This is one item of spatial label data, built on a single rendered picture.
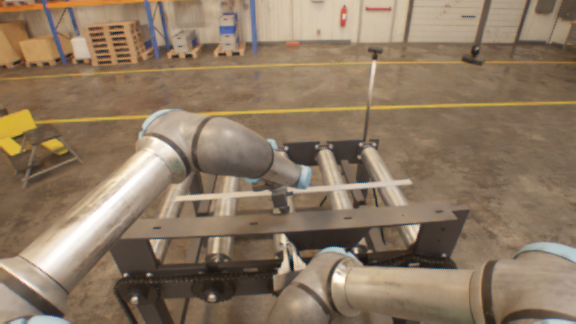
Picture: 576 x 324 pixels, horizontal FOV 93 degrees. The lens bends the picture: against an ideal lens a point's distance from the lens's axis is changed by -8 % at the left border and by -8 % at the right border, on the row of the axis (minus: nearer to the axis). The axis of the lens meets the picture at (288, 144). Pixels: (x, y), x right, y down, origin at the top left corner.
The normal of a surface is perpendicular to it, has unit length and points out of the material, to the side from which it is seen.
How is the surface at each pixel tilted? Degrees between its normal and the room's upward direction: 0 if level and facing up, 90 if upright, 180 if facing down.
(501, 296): 50
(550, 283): 30
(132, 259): 90
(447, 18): 90
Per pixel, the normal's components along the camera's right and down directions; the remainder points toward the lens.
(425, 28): 0.07, 0.50
